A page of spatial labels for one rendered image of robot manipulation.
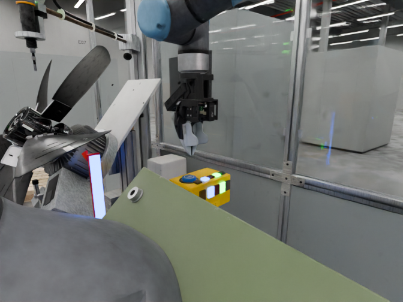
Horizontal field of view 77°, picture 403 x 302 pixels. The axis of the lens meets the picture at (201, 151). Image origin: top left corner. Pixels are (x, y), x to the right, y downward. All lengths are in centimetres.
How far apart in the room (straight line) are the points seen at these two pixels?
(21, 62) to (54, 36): 707
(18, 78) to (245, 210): 571
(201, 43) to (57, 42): 1279
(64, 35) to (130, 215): 1327
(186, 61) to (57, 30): 1287
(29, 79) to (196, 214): 625
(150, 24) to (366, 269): 98
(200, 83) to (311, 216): 68
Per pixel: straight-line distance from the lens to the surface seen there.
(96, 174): 56
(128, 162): 112
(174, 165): 129
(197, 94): 62
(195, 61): 62
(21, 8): 88
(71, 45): 1342
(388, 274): 107
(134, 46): 138
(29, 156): 70
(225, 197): 77
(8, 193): 92
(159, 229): 18
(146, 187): 22
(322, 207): 103
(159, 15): 52
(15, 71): 637
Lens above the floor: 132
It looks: 14 degrees down
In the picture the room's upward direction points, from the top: straight up
